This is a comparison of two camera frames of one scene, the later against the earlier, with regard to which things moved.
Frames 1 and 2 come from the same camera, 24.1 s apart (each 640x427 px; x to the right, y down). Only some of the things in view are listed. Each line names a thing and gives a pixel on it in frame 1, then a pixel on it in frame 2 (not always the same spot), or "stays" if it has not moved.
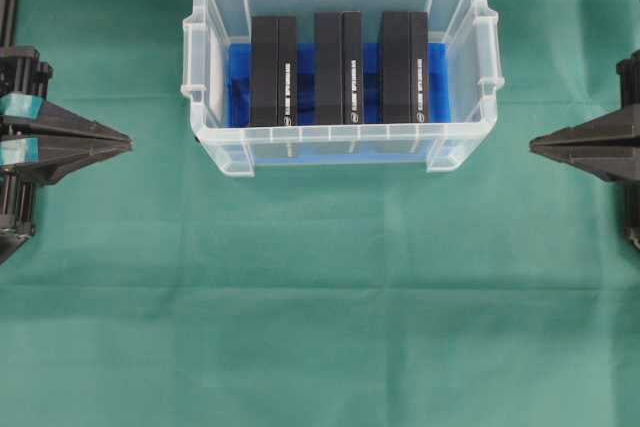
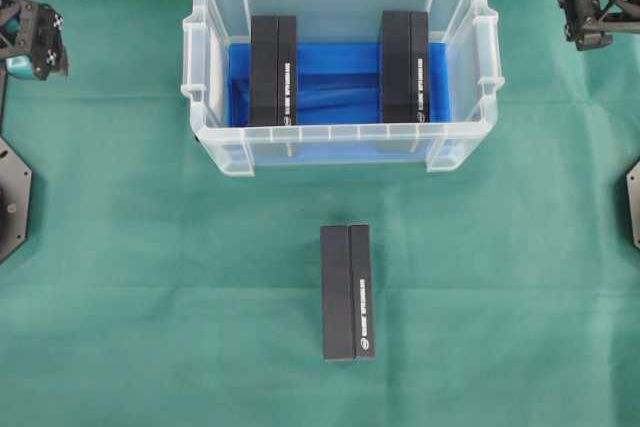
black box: (337, 64) → (346, 284)
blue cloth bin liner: (373, 142) stays
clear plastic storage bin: (352, 65) stays
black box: (273, 71) stays
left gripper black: (56, 140) → (28, 28)
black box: (405, 69) stays
